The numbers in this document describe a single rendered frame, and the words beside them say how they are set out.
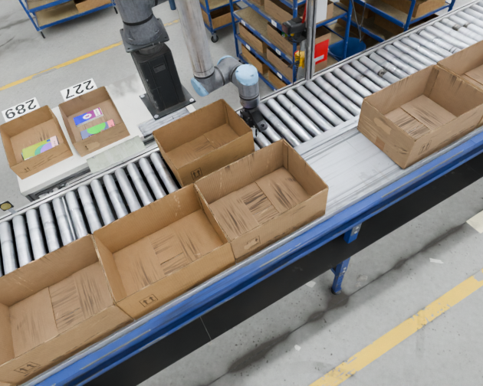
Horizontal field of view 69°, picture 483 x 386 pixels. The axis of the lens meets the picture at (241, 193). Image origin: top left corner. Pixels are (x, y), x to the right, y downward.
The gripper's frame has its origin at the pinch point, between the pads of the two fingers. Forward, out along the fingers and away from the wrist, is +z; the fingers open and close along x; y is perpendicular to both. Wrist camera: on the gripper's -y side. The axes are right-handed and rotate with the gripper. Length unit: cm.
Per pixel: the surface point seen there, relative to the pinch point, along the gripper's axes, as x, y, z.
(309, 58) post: -50, 27, -9
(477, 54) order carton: -105, -30, -17
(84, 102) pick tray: 68, 83, 0
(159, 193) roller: 54, -1, 5
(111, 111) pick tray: 57, 71, 5
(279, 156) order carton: 4.8, -29.5, -15.8
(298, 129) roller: -22.9, -3.6, 5.4
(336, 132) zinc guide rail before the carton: -26.7, -26.9, -9.0
